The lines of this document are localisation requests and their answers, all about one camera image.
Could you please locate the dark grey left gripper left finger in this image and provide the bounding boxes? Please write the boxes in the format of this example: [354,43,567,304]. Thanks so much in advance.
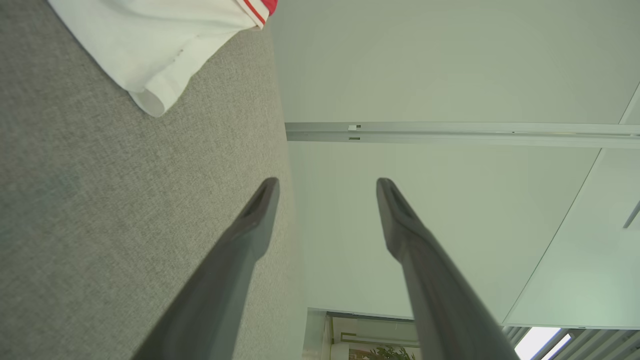
[132,177,280,360]

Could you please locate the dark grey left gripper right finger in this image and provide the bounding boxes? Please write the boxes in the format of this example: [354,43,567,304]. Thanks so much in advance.
[377,177,521,360]

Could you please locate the red basketball jersey white sleeves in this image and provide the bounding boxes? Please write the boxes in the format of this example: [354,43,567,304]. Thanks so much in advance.
[47,0,278,118]

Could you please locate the green potted plant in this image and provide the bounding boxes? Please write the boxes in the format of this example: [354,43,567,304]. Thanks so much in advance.
[369,345,417,360]

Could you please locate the bright ceiling light panel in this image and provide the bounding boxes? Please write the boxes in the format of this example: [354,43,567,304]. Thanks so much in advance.
[514,327,572,360]

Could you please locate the grey metal partition post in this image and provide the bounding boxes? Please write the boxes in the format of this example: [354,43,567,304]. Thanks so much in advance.
[285,121,640,150]

